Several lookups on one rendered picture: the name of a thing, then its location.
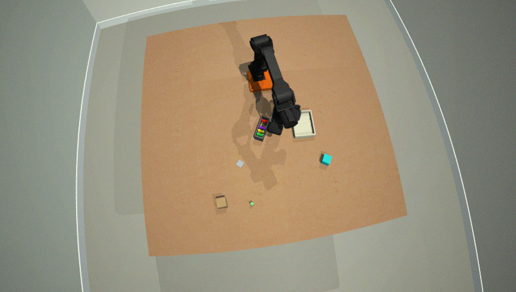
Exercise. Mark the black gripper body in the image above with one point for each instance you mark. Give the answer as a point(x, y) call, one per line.
point(274, 127)

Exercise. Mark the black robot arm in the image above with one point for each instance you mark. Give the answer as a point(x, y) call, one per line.
point(282, 94)

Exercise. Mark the small cyan cube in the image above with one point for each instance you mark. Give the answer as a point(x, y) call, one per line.
point(326, 160)

